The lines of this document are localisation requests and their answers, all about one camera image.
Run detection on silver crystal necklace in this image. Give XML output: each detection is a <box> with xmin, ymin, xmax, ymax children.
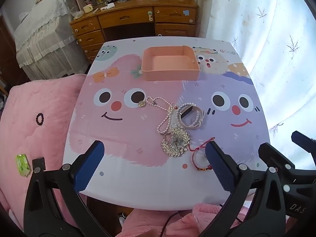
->
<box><xmin>161</xmin><ymin>126</ymin><xmax>192</xmax><ymax>158</ymax></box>

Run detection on pink fluffy garment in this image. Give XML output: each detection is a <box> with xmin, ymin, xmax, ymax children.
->
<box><xmin>121</xmin><ymin>202</ymin><xmax>250</xmax><ymax>237</ymax></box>

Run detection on white pearl necklace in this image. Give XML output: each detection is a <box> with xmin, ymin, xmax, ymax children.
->
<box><xmin>146</xmin><ymin>96</ymin><xmax>179</xmax><ymax>135</ymax></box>

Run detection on pink plastic box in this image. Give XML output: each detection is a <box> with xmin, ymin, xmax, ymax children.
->
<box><xmin>141</xmin><ymin>45</ymin><xmax>201</xmax><ymax>82</ymax></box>

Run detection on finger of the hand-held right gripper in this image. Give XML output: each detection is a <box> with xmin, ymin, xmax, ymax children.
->
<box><xmin>291</xmin><ymin>131</ymin><xmax>316</xmax><ymax>166</ymax></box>
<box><xmin>258</xmin><ymin>142</ymin><xmax>316</xmax><ymax>185</ymax></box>

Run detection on small black square object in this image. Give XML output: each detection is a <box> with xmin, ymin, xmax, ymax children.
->
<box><xmin>32</xmin><ymin>158</ymin><xmax>46</xmax><ymax>171</ymax></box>

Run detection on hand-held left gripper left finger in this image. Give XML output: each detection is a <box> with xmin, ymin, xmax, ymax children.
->
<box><xmin>23</xmin><ymin>140</ymin><xmax>111</xmax><ymax>237</ymax></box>

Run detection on dark red cable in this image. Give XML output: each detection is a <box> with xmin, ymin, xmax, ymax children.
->
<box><xmin>160</xmin><ymin>211</ymin><xmax>195</xmax><ymax>237</ymax></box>

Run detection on pink quilted blanket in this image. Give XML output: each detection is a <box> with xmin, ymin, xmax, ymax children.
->
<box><xmin>0</xmin><ymin>73</ymin><xmax>89</xmax><ymax>228</ymax></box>

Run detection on green snack packet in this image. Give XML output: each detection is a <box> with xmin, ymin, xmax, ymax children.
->
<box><xmin>16</xmin><ymin>154</ymin><xmax>31</xmax><ymax>177</ymax></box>

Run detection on wooden desk with drawers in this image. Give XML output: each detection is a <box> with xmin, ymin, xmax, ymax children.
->
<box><xmin>70</xmin><ymin>0</ymin><xmax>199</xmax><ymax>63</ymax></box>

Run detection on white lace cloth cover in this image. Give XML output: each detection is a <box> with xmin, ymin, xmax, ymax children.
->
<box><xmin>13</xmin><ymin>0</ymin><xmax>90</xmax><ymax>80</ymax></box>

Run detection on red string bracelet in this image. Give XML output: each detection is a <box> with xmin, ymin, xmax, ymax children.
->
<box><xmin>189</xmin><ymin>137</ymin><xmax>215</xmax><ymax>171</ymax></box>

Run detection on white leaf print curtain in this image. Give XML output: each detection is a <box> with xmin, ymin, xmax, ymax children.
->
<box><xmin>197</xmin><ymin>0</ymin><xmax>316</xmax><ymax>155</ymax></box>

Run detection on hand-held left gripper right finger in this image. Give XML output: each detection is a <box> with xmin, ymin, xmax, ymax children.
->
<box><xmin>197</xmin><ymin>141</ymin><xmax>288</xmax><ymax>237</ymax></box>

